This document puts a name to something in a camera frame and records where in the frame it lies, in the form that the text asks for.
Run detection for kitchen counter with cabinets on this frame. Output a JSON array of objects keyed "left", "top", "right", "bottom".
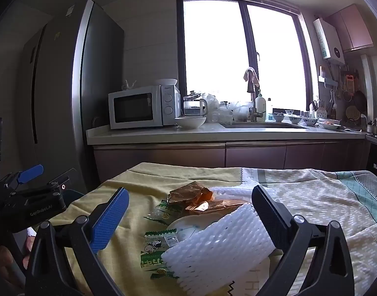
[{"left": 86, "top": 122, "right": 371, "bottom": 184}]

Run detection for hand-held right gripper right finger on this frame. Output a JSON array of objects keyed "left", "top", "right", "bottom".
[{"left": 251, "top": 185, "right": 356, "bottom": 296}]

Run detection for white round lid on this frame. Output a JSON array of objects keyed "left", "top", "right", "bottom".
[{"left": 167, "top": 216, "right": 220, "bottom": 245}]

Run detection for kitchen window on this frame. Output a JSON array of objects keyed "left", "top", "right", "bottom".
[{"left": 176, "top": 0, "right": 319, "bottom": 115}]

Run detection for white microwave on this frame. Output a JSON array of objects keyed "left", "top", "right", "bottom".
[{"left": 108, "top": 85, "right": 181, "bottom": 130}]

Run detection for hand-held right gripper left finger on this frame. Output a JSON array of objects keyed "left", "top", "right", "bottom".
[{"left": 24, "top": 187, "right": 130, "bottom": 296}]

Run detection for yellow patterned tablecloth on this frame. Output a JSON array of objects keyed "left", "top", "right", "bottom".
[{"left": 47, "top": 162, "right": 377, "bottom": 296}]

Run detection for white soap bottle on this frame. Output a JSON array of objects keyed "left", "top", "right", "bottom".
[{"left": 255, "top": 90, "right": 267, "bottom": 121}]

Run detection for round hanging trivet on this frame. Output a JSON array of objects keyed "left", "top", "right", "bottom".
[{"left": 345, "top": 105, "right": 360, "bottom": 121}]

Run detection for pink wall cabinet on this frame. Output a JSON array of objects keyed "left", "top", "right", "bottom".
[{"left": 325, "top": 4, "right": 375, "bottom": 53}]

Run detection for small white bowl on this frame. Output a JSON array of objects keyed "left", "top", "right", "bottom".
[{"left": 154, "top": 78, "right": 179, "bottom": 87}]

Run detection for pile of clear plastic containers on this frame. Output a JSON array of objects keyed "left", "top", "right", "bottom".
[{"left": 204, "top": 92, "right": 251, "bottom": 123}]

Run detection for kitchen sink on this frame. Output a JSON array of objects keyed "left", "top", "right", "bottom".
[{"left": 221, "top": 121, "right": 309, "bottom": 130}]

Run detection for brown cloth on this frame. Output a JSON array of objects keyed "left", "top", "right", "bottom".
[{"left": 242, "top": 68, "right": 260, "bottom": 93}]

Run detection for large white bowl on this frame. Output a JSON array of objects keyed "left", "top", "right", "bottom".
[{"left": 174, "top": 116, "right": 207, "bottom": 129}]

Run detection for brown wrapper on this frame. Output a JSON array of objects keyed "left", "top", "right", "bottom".
[{"left": 167, "top": 182, "right": 214, "bottom": 204}]

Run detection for green cartoon snack wrapper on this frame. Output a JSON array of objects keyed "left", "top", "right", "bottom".
[{"left": 140, "top": 228, "right": 180, "bottom": 280}]

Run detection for utensil holder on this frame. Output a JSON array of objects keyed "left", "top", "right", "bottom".
[{"left": 310, "top": 100, "right": 328, "bottom": 119}]

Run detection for plate of food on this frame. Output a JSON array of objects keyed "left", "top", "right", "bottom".
[{"left": 319, "top": 120, "right": 342, "bottom": 130}]

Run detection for white water heater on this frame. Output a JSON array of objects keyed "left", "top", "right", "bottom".
[{"left": 313, "top": 18, "right": 345, "bottom": 65}]

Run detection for glass kettle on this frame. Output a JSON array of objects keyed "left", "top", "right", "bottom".
[{"left": 183, "top": 91, "right": 209, "bottom": 118}]

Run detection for white foam fruit net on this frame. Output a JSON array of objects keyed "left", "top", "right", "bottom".
[{"left": 161, "top": 203, "right": 277, "bottom": 289}]

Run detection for person's left forearm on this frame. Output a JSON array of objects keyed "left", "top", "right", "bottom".
[{"left": 0, "top": 244, "right": 25, "bottom": 291}]

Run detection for grey refrigerator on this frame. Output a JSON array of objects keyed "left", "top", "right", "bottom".
[{"left": 17, "top": 0, "right": 126, "bottom": 192}]

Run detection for hanging frying pan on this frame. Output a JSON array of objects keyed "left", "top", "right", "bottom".
[{"left": 353, "top": 90, "right": 368, "bottom": 112}]

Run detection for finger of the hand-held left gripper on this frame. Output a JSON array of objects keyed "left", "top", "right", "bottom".
[
  {"left": 46, "top": 168, "right": 80, "bottom": 192},
  {"left": 0, "top": 164, "right": 45, "bottom": 195}
]

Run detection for metal faucet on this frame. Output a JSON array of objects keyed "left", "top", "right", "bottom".
[{"left": 245, "top": 67, "right": 263, "bottom": 123}]

